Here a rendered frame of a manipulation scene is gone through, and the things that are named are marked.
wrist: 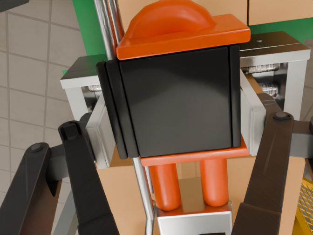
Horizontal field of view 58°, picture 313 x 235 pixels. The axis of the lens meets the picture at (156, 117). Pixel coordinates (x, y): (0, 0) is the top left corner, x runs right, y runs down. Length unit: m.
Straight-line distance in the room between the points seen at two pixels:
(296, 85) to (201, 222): 0.72
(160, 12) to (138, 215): 0.52
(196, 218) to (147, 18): 0.16
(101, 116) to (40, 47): 1.39
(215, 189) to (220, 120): 0.07
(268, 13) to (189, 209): 0.71
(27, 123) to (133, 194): 1.27
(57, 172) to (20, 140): 1.72
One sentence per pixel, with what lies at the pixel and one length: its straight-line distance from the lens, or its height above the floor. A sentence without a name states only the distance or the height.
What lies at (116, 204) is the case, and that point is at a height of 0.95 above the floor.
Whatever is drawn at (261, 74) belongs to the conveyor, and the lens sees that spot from 0.99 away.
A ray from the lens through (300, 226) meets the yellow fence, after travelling 1.36.
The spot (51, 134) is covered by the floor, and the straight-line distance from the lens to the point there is 1.77.
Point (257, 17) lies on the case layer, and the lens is 0.87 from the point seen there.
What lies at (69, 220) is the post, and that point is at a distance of 1.21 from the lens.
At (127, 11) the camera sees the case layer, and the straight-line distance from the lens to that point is 0.84.
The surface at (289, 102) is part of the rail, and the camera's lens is 0.94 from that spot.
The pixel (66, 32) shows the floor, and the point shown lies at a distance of 1.48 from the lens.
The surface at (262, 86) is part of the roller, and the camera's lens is 0.95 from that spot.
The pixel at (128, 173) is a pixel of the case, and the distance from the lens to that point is 0.56.
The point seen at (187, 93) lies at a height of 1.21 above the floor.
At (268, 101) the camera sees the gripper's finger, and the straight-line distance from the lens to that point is 0.18.
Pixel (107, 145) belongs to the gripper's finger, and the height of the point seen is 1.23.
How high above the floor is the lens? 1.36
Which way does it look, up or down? 60 degrees down
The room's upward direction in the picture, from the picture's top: 177 degrees counter-clockwise
